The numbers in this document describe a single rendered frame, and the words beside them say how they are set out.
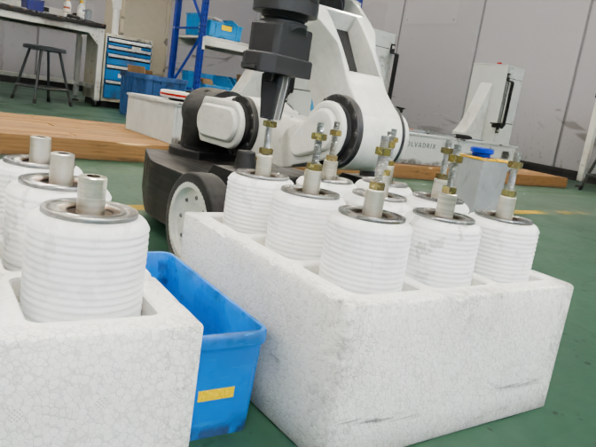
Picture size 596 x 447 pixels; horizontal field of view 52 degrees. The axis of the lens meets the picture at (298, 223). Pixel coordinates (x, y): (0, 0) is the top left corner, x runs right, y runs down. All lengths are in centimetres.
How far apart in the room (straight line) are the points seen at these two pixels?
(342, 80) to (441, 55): 628
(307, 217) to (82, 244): 33
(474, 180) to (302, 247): 42
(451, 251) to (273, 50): 34
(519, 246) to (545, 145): 572
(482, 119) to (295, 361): 392
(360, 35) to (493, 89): 325
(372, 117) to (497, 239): 45
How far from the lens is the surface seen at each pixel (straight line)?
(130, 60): 628
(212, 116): 151
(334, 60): 123
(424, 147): 384
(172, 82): 533
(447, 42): 745
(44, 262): 49
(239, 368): 67
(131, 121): 323
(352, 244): 64
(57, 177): 62
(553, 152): 648
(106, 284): 49
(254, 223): 83
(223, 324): 75
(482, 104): 449
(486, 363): 79
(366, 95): 120
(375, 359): 64
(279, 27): 82
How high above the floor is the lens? 37
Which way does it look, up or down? 12 degrees down
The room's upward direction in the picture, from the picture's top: 9 degrees clockwise
